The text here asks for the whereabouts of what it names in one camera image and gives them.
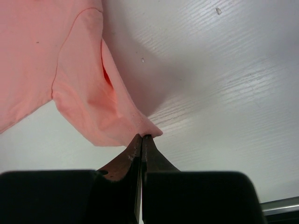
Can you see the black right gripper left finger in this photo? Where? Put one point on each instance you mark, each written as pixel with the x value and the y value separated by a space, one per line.
pixel 109 195

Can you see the aluminium table edge rail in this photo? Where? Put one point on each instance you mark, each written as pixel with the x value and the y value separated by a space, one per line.
pixel 280 206

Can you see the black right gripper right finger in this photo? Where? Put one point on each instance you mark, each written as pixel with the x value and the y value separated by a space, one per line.
pixel 171 196

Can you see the salmon pink t-shirt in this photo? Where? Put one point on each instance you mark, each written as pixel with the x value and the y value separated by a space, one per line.
pixel 53 50

